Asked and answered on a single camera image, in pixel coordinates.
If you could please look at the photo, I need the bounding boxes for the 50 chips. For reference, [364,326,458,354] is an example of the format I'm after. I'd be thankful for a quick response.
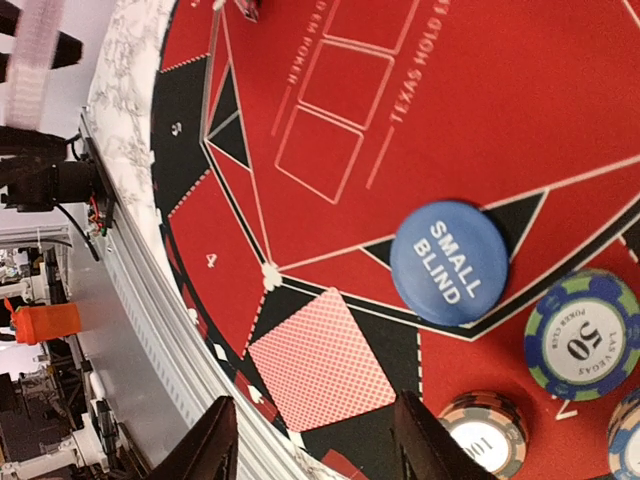
[524,269,639,402]

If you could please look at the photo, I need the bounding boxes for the blue small blind button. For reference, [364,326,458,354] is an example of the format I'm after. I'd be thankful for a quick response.
[390,201,509,326]

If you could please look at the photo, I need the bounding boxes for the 100 chips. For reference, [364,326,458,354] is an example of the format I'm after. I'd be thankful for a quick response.
[439,390,530,479]

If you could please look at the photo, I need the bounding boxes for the orange object in background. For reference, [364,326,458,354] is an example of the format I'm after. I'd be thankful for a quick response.
[4,298,83,345]

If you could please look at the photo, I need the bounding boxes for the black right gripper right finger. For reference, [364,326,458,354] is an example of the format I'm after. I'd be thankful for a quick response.
[392,390,495,480]

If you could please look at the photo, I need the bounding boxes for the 10 chips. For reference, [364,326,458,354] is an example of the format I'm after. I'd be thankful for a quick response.
[607,389,639,480]

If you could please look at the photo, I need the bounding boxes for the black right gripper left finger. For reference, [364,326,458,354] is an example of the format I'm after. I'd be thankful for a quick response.
[147,396,239,480]

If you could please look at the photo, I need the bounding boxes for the red playing card deck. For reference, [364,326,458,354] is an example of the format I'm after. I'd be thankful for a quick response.
[4,0,64,130]

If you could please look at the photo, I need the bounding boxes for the red card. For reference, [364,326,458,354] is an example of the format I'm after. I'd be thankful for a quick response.
[249,288,396,433]

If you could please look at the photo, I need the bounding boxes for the round red black poker mat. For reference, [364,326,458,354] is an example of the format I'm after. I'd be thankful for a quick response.
[151,1,639,479]

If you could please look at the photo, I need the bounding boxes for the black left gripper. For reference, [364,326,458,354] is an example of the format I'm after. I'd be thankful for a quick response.
[0,0,84,151]

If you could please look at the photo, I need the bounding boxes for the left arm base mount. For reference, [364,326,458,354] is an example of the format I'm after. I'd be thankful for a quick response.
[1,133,117,237]

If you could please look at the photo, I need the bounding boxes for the black triangular all-in marker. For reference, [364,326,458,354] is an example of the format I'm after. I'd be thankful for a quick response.
[235,0,262,22]

